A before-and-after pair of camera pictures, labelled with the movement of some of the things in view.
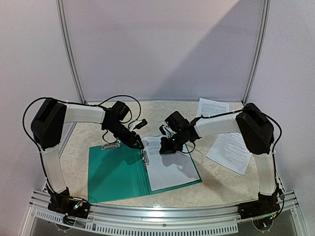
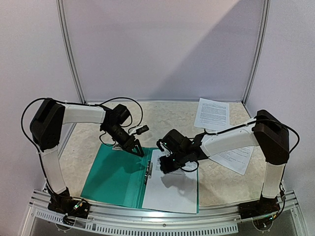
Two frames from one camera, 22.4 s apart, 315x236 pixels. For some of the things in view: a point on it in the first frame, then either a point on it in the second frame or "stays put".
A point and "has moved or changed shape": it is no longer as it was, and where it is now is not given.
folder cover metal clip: (110, 145) to (117, 148)
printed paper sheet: (208, 107) stays put
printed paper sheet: (169, 169) has moved or changed shape
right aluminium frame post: (261, 39) stays put
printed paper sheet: (230, 150) stays put
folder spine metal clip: (143, 159) to (148, 172)
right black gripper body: (169, 143) to (166, 161)
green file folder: (117, 172) has moved or changed shape
